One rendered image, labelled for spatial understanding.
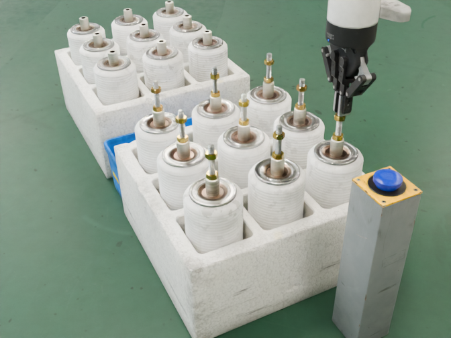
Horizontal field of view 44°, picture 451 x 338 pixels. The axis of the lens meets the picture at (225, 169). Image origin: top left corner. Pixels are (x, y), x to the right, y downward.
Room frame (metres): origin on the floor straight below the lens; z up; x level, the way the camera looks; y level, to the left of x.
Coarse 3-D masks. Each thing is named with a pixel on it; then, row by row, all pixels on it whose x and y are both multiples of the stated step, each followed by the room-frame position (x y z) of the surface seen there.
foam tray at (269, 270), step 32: (192, 128) 1.01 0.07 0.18; (128, 160) 0.89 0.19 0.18; (128, 192) 0.88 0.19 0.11; (160, 224) 0.71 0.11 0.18; (256, 224) 0.70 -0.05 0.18; (288, 224) 0.70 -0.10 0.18; (320, 224) 0.70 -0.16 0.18; (160, 256) 0.73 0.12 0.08; (192, 256) 0.63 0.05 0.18; (224, 256) 0.63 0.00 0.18; (256, 256) 0.65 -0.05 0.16; (288, 256) 0.67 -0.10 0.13; (320, 256) 0.70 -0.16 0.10; (192, 288) 0.60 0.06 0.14; (224, 288) 0.62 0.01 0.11; (256, 288) 0.65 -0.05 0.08; (288, 288) 0.68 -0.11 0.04; (320, 288) 0.71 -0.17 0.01; (192, 320) 0.60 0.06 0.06; (224, 320) 0.62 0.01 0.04
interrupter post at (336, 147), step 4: (332, 140) 0.80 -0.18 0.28; (332, 144) 0.80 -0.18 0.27; (336, 144) 0.79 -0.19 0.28; (340, 144) 0.79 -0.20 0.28; (332, 148) 0.79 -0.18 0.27; (336, 148) 0.79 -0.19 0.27; (340, 148) 0.79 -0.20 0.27; (332, 152) 0.79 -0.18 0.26; (336, 152) 0.79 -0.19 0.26; (340, 152) 0.79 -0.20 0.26; (336, 156) 0.79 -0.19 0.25
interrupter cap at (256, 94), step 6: (252, 90) 1.03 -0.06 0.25; (258, 90) 1.03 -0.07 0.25; (276, 90) 1.03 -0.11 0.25; (282, 90) 1.03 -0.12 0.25; (252, 96) 1.01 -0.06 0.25; (258, 96) 1.01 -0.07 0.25; (276, 96) 1.01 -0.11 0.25; (282, 96) 1.00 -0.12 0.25; (258, 102) 0.98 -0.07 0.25; (264, 102) 0.98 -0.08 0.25; (270, 102) 0.98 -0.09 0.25; (276, 102) 0.98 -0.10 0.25
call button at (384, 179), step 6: (378, 174) 0.63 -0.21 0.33; (384, 174) 0.63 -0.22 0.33; (390, 174) 0.63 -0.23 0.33; (396, 174) 0.63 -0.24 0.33; (378, 180) 0.62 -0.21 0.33; (384, 180) 0.62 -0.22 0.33; (390, 180) 0.62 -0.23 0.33; (396, 180) 0.62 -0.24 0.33; (402, 180) 0.62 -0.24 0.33; (378, 186) 0.62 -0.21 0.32; (384, 186) 0.61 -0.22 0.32; (390, 186) 0.61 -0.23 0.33; (396, 186) 0.61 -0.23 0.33
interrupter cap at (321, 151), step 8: (320, 144) 0.83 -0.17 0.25; (328, 144) 0.82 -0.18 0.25; (344, 144) 0.82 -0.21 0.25; (320, 152) 0.80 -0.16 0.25; (328, 152) 0.80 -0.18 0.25; (344, 152) 0.80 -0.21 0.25; (352, 152) 0.80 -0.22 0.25; (320, 160) 0.78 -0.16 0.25; (328, 160) 0.78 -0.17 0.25; (336, 160) 0.77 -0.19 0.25; (344, 160) 0.77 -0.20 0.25; (352, 160) 0.77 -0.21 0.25
